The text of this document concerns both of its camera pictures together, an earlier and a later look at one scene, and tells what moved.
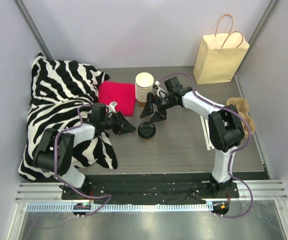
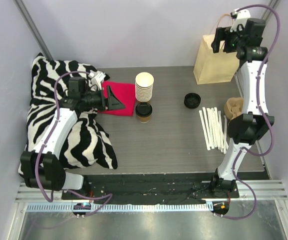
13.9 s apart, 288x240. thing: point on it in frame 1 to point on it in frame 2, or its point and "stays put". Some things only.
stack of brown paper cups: (144, 82) stays put
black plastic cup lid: (146, 130) to (144, 109)
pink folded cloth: (123, 93) stays put
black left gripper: (118, 122) to (108, 98)
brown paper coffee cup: (148, 139) to (144, 119)
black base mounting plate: (152, 189) stays put
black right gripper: (157, 104) to (217, 40)
